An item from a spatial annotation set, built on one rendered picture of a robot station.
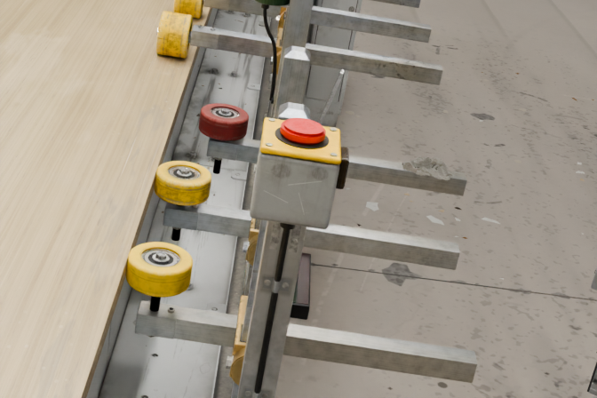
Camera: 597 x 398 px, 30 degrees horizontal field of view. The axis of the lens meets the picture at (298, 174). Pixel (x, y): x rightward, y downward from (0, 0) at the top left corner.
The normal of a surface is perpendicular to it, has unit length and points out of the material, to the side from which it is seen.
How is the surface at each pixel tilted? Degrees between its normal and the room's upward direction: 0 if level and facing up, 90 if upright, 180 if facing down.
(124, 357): 0
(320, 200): 90
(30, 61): 0
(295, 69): 90
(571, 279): 0
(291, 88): 90
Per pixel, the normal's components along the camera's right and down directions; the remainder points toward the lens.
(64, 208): 0.16, -0.89
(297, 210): -0.02, 0.42
